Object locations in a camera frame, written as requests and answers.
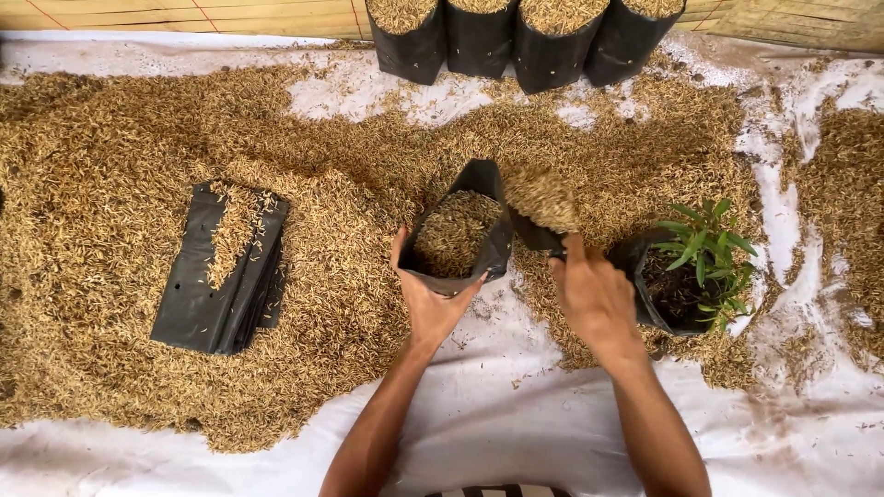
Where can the person's left hand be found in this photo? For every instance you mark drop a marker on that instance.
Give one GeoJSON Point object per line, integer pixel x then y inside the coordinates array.
{"type": "Point", "coordinates": [432, 314]}

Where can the person's right hand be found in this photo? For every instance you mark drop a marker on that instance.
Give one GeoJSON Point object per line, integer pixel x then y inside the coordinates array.
{"type": "Point", "coordinates": [597, 304]}

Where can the black scoop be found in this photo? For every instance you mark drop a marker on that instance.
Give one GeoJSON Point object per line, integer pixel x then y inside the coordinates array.
{"type": "Point", "coordinates": [535, 238]}

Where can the black grow bag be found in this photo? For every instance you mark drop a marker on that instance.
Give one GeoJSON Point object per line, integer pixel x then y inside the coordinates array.
{"type": "Point", "coordinates": [494, 241]}
{"type": "Point", "coordinates": [411, 52]}
{"type": "Point", "coordinates": [549, 62]}
{"type": "Point", "coordinates": [625, 48]}
{"type": "Point", "coordinates": [480, 45]}

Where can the black bag with soil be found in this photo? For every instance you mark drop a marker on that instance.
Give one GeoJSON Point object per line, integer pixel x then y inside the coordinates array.
{"type": "Point", "coordinates": [632, 259]}

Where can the rice husk bag filling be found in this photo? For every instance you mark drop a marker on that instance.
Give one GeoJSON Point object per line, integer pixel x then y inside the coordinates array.
{"type": "Point", "coordinates": [452, 235]}

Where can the white ground sheet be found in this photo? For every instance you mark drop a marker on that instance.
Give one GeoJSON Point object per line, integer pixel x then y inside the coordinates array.
{"type": "Point", "coordinates": [497, 414]}

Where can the rice husk scoop load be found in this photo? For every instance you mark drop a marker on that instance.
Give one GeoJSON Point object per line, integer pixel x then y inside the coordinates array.
{"type": "Point", "coordinates": [542, 197]}

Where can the green seedling plant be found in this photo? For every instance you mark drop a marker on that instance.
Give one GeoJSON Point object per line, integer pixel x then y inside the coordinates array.
{"type": "Point", "coordinates": [704, 248]}

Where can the person's striped clothing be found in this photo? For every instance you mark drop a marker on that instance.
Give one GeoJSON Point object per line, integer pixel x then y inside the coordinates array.
{"type": "Point", "coordinates": [497, 491]}

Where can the stack of empty black bags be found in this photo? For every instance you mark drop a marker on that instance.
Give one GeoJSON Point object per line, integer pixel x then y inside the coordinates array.
{"type": "Point", "coordinates": [200, 304]}

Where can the filled black grow bag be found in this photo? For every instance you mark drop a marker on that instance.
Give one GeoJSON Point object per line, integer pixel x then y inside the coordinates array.
{"type": "Point", "coordinates": [480, 45]}
{"type": "Point", "coordinates": [411, 52]}
{"type": "Point", "coordinates": [625, 48]}
{"type": "Point", "coordinates": [549, 62]}

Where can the small rice husk heap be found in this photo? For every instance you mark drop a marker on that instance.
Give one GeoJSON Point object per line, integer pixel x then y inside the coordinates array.
{"type": "Point", "coordinates": [846, 207]}

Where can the large rice husk heap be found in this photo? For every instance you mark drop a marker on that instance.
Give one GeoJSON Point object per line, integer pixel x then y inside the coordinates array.
{"type": "Point", "coordinates": [103, 241]}

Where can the bamboo mat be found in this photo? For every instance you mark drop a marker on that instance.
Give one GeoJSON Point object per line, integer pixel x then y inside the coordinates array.
{"type": "Point", "coordinates": [172, 14]}

